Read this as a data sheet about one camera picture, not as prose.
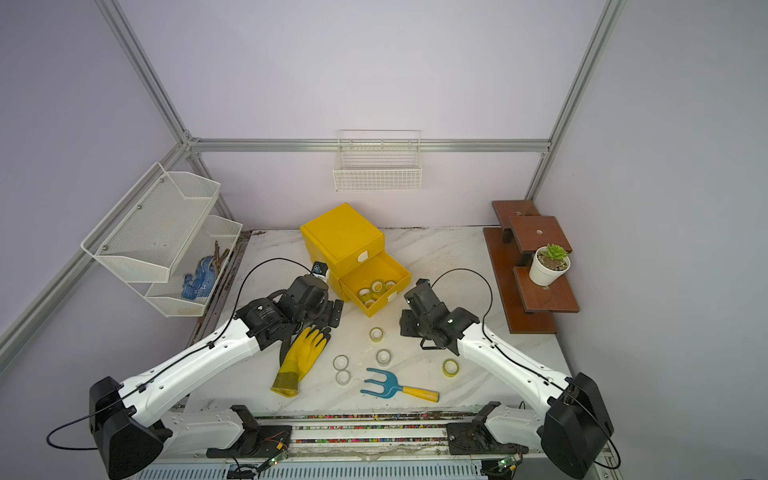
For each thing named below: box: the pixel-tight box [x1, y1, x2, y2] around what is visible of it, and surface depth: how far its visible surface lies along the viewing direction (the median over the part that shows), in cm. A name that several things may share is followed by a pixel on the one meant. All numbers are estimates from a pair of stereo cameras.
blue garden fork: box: [360, 368, 440, 403], surface depth 84 cm
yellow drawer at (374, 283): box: [339, 251, 412, 318], surface depth 94 cm
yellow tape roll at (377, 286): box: [371, 280, 385, 294], surface depth 95 cm
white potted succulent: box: [529, 243, 571, 287], surface depth 82 cm
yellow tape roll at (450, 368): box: [442, 358, 460, 379], surface depth 87 cm
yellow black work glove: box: [271, 327, 331, 398], surface depth 87 cm
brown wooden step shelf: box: [483, 200, 580, 334], surface depth 90 cm
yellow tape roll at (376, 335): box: [369, 326, 384, 344], surface depth 94 cm
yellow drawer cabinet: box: [300, 203, 411, 314], surface depth 92 cm
